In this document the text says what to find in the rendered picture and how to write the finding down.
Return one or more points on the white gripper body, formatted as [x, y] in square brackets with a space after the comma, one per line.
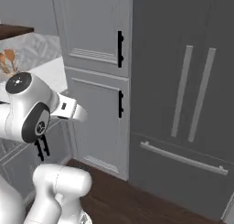
[79, 113]

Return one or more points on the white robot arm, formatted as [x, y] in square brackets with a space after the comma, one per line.
[27, 112]

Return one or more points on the grey tall cupboard door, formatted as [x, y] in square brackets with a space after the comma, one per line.
[91, 26]
[97, 130]

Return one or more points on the grey base cupboard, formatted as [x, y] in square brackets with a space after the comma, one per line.
[59, 142]

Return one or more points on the dark grey fridge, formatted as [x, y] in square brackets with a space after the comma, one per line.
[158, 81]

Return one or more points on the wooden spoon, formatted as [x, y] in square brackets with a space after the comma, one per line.
[11, 57]
[3, 64]

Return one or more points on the dark wooden shelf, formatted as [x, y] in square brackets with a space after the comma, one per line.
[13, 30]

